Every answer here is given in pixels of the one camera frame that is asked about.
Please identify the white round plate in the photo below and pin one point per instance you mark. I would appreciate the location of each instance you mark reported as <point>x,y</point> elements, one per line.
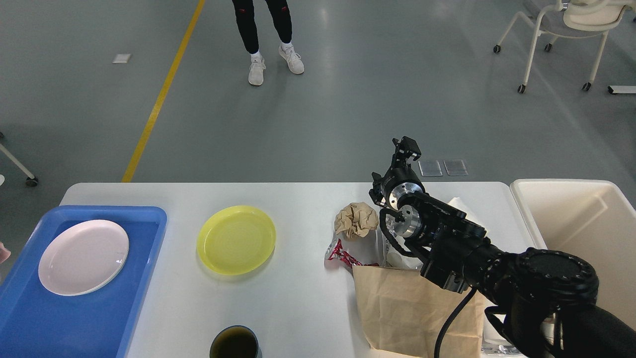
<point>84,258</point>

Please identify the blue plastic tray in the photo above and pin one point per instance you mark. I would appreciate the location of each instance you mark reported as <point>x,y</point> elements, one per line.
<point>36,323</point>

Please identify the floor outlet plate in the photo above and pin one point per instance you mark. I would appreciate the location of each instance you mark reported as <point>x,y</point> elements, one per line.
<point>455,167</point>
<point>430,168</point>

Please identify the floor outlet plate right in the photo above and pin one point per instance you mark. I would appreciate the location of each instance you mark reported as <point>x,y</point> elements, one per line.
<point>455,167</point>

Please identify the person in black trousers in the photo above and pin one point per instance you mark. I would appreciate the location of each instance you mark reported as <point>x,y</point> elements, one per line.
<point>246,25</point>

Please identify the white chair on casters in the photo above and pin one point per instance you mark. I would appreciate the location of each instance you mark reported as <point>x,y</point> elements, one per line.
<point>570,19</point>

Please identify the brown paper bag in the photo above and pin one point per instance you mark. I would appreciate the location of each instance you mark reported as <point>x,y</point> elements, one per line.
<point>402,312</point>

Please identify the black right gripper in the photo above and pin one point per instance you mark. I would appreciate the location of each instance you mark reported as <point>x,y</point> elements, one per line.
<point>399,181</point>

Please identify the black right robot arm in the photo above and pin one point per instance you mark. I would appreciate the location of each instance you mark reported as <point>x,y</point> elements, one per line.
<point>544,301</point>

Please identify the red white snack wrapper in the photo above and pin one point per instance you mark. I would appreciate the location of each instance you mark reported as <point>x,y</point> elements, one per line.
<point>335,251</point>

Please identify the beige plastic bin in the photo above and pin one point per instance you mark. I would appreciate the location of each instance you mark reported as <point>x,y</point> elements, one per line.
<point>591,219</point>

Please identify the pink mug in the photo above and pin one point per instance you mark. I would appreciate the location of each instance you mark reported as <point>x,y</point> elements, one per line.
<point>4,253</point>

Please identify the floor outlet plate left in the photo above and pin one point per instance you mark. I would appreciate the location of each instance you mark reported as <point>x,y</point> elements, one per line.
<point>430,168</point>

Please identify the crumpled brown paper ball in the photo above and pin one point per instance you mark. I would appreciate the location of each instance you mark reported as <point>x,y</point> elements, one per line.
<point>356,221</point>

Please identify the yellow plastic plate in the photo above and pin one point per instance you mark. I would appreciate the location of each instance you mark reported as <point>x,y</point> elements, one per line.
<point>236,240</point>

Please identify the white bar on floor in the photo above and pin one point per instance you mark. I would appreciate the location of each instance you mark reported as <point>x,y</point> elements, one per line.
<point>620,89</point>

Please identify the chair leg with caster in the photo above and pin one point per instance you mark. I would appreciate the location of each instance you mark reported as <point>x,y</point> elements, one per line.
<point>31,179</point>

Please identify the dark green mug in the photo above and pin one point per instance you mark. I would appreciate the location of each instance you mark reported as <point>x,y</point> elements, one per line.
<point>236,341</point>

